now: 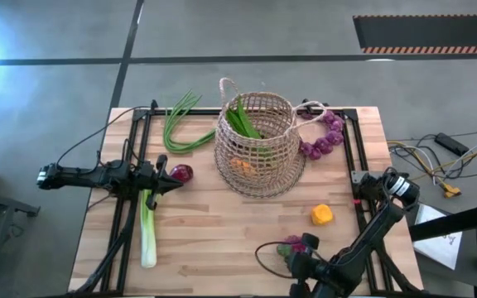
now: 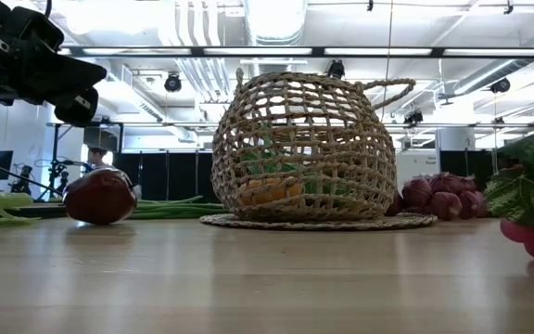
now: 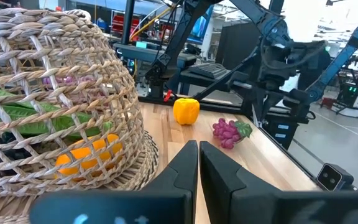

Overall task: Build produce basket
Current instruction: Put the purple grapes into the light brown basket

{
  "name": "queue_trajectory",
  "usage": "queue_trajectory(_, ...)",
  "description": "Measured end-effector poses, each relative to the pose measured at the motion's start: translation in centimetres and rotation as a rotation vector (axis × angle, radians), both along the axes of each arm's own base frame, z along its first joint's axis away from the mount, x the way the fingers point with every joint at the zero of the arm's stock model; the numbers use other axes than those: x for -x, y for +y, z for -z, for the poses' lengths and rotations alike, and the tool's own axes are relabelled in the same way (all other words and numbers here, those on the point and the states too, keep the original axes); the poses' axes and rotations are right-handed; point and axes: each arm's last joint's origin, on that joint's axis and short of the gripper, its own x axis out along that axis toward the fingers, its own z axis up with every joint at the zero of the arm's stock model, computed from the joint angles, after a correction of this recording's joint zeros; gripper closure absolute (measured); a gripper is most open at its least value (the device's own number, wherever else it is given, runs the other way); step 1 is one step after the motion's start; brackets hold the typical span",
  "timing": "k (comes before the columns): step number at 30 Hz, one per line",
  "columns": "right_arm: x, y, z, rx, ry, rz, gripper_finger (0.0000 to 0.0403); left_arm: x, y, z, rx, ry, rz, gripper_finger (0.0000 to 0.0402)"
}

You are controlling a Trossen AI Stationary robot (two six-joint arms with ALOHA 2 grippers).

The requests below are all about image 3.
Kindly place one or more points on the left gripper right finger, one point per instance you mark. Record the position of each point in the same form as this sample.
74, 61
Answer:
228, 193

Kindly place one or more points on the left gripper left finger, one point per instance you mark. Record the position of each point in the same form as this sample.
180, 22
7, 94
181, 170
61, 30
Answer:
166, 199

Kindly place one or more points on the orange fruit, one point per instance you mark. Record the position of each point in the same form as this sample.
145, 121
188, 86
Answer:
85, 154

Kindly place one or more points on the green corn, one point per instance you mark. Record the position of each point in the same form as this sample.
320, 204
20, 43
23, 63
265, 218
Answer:
17, 118

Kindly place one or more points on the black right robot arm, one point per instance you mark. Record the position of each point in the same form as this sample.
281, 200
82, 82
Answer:
272, 28

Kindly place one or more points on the small purple grape bunch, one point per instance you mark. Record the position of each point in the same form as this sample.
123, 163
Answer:
227, 133

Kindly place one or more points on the black box with white labels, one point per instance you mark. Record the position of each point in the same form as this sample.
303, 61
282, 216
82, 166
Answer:
283, 130

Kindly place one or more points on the yellow bell pepper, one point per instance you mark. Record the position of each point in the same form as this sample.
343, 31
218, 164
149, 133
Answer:
186, 111

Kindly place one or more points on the small red clip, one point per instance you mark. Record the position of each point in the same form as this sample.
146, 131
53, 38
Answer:
167, 96

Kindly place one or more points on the black keyboard on desk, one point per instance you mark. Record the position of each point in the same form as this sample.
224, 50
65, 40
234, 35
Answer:
208, 70

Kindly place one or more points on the white machine with green display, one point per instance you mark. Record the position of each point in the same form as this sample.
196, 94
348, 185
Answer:
353, 98

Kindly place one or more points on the blue lit monitor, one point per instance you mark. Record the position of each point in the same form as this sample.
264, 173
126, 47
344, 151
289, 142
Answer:
200, 26

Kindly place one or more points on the red shelf rack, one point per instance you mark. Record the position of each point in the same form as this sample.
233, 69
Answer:
121, 25

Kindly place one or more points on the black table-level camera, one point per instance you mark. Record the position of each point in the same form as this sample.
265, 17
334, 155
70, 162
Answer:
332, 176

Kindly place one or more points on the black aluminium table frame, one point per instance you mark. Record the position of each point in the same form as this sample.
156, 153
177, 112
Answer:
166, 59

